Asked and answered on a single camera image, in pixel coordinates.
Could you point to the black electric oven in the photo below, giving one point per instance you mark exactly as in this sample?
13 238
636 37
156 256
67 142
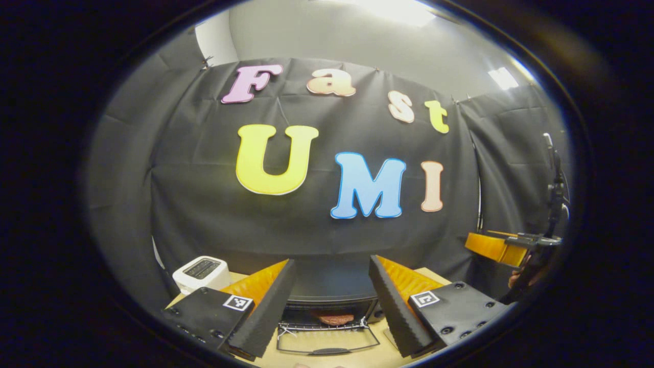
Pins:
332 286

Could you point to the white toaster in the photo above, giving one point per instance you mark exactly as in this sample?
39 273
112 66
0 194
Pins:
202 273

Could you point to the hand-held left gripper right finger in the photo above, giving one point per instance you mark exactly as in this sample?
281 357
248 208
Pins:
396 312

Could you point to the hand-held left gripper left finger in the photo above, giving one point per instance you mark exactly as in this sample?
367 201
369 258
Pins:
265 312

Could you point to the black stand pole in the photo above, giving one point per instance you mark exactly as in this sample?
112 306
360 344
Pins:
556 189

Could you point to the large ceiling light panel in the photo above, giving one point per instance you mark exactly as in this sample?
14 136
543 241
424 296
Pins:
396 10

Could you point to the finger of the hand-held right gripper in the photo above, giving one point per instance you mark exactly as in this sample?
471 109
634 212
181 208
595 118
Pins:
490 248

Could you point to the black backdrop cloth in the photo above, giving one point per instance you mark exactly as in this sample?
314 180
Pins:
327 230

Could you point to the small ceiling light panel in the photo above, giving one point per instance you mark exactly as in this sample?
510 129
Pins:
503 77

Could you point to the red-brown roasted meat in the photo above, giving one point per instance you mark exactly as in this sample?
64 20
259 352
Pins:
334 319

